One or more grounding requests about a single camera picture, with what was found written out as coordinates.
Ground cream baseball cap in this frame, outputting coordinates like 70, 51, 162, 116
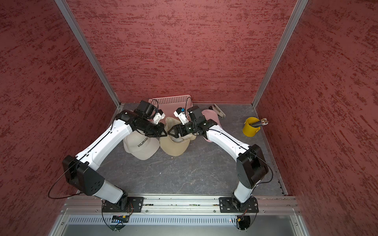
123, 131, 160, 161

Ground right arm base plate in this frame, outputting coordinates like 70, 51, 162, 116
219, 197, 259, 213

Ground beige cap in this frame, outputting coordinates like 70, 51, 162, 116
159, 117, 196, 156

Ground right corner aluminium post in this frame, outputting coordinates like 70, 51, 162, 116
252, 0, 308, 109

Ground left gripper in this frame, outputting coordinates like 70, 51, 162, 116
137, 118, 168, 137

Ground left corner aluminium post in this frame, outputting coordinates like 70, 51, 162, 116
55, 0, 121, 108

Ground corner aluminium post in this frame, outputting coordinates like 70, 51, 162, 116
252, 0, 308, 109
55, 0, 121, 108

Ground pink perforated plastic basket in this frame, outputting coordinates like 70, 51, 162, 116
148, 95, 193, 123

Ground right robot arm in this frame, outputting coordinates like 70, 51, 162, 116
168, 106, 270, 212

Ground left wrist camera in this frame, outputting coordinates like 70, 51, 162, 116
153, 109, 165, 124

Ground aluminium front rail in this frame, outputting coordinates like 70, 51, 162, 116
60, 194, 302, 215

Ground yellow pencil cup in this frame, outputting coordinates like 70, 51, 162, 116
242, 117, 261, 137

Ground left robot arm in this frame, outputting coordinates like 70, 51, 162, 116
62, 101, 167, 211

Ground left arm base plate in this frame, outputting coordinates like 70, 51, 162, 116
102, 197, 144, 213

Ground pink baseball cap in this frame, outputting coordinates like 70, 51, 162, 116
202, 109, 221, 127

